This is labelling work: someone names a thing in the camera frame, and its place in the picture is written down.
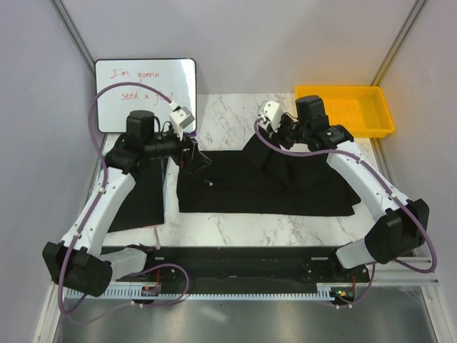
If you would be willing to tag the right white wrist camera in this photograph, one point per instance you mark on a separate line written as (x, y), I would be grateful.
(271, 113)

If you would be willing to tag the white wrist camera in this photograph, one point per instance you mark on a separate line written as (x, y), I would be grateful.
(271, 113)
(180, 118)

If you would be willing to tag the white whiteboard with red writing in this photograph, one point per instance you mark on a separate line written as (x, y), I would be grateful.
(175, 78)

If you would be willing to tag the yellow plastic bin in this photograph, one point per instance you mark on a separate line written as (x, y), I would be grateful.
(362, 110)

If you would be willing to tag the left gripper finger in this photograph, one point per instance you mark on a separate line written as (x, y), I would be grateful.
(185, 160)
(199, 160)

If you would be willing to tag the black long sleeve shirt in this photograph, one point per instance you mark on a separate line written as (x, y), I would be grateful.
(258, 180)

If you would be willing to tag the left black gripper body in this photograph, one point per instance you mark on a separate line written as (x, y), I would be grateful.
(164, 148)

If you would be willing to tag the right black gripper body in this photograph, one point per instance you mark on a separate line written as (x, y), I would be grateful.
(290, 132)

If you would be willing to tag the white slotted cable duct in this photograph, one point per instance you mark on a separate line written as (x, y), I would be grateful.
(146, 292)

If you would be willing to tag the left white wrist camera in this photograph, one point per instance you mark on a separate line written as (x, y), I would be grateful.
(180, 118)

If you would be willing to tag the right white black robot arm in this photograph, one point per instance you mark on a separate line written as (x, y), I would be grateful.
(399, 222)

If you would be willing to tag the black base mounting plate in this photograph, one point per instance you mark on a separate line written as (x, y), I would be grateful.
(244, 269)

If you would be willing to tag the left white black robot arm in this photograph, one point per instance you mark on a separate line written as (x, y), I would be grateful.
(76, 262)

